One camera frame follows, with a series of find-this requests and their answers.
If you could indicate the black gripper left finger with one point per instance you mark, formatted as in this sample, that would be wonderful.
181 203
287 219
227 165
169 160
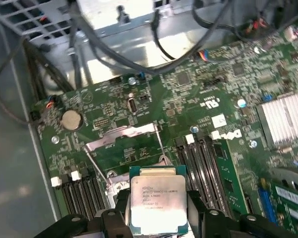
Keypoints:
106 223

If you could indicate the silver chipset heatsink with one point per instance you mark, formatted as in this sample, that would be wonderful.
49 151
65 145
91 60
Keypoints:
283 119

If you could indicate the black grey PC case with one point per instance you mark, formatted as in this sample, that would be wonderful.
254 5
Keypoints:
10 161

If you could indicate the green motherboard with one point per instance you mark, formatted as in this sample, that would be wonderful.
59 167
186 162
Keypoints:
176 106

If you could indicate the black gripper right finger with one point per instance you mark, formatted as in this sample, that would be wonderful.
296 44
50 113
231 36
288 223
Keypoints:
213 223

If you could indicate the blue expansion slot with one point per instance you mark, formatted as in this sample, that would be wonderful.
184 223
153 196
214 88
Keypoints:
267 205

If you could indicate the silver board screw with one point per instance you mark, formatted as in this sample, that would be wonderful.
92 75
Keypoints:
253 143
55 139
194 129
131 80

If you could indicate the CPU socket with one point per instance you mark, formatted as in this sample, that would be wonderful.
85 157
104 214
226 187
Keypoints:
119 184

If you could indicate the round coin battery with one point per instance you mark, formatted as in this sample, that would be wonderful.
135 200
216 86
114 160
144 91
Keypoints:
71 120

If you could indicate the metal drive cage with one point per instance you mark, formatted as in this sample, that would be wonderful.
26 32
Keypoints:
39 19

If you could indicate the green RAM stick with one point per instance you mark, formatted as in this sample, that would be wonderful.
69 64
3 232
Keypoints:
228 173

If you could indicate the round silver capacitor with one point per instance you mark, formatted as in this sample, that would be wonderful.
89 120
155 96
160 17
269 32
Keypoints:
241 102

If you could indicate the silver topped CPU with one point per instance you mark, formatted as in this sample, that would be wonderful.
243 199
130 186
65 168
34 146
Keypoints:
159 198

